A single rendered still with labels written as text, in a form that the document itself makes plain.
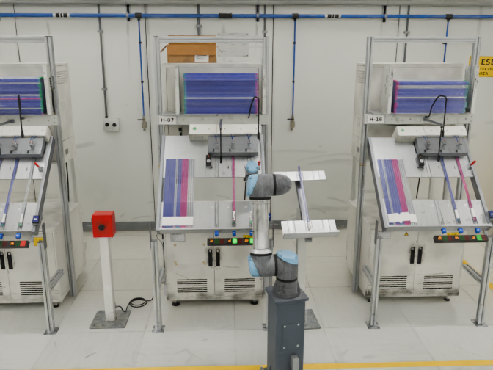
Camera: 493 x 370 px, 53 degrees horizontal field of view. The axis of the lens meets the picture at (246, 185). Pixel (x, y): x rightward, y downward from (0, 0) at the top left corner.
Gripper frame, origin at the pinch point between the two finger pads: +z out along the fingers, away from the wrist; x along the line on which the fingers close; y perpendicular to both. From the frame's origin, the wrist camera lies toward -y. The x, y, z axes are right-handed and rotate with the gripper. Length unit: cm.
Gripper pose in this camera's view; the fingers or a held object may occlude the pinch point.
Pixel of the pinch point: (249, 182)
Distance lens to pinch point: 330.0
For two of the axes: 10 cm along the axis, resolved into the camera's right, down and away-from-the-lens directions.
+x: -10.0, 0.1, -0.4
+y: -0.2, -9.8, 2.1
